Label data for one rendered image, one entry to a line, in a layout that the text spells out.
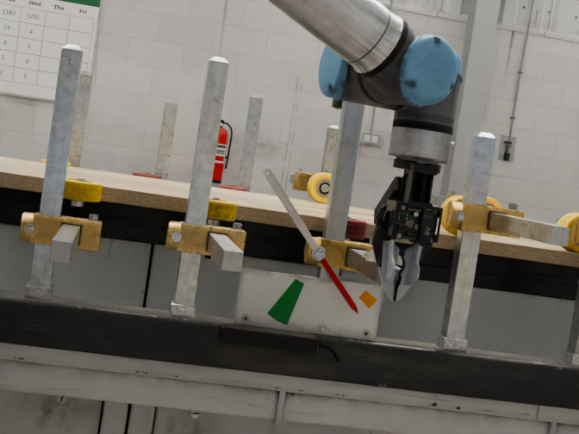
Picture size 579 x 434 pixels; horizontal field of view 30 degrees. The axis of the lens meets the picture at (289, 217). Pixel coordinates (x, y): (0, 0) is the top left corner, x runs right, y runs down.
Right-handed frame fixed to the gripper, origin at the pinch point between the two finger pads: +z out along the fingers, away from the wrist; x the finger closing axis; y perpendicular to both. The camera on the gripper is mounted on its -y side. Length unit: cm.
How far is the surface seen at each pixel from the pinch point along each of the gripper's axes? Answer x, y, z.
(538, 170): 315, -757, -56
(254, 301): -16.9, -29.3, 7.7
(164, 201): -35, -45, -7
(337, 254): -3.5, -29.2, -2.7
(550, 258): 43, -46, -7
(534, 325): 44, -52, 8
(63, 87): -55, -29, -24
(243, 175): -11, -139, -14
